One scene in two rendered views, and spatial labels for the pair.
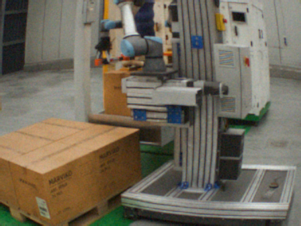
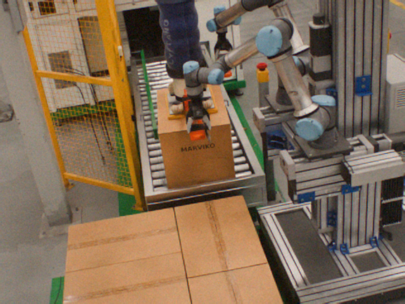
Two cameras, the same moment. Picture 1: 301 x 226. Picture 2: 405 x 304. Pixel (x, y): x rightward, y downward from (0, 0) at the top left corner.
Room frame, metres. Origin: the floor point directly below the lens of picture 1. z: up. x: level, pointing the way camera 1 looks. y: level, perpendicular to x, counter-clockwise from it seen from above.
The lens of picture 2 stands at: (0.81, 1.74, 2.44)
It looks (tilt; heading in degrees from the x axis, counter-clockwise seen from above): 30 degrees down; 327
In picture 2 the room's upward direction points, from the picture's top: 8 degrees counter-clockwise
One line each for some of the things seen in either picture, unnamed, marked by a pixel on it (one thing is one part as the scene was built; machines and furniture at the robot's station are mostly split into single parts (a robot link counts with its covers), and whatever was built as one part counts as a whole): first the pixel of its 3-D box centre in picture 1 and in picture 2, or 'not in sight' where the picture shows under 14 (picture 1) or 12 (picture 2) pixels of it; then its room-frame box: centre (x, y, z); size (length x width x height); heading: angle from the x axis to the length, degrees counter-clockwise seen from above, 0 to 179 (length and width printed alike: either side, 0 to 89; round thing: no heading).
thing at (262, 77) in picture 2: not in sight; (266, 139); (3.40, -0.49, 0.50); 0.07 x 0.07 x 1.00; 62
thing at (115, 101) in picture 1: (143, 91); (194, 134); (3.44, 0.05, 0.75); 0.60 x 0.40 x 0.40; 148
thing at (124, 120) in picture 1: (122, 120); (205, 188); (3.13, 0.22, 0.58); 0.70 x 0.03 x 0.06; 62
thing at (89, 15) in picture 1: (90, 11); (16, 2); (4.22, 0.67, 1.62); 0.20 x 0.05 x 0.30; 152
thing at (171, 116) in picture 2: (134, 65); (174, 102); (3.50, 0.12, 0.97); 0.34 x 0.10 x 0.05; 149
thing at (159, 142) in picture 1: (122, 132); (207, 203); (3.13, 0.22, 0.48); 0.70 x 0.03 x 0.15; 62
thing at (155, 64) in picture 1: (154, 63); (322, 132); (2.46, -0.03, 1.09); 0.15 x 0.15 x 0.10
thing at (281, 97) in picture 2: not in sight; (289, 90); (2.91, -0.25, 1.09); 0.15 x 0.15 x 0.10
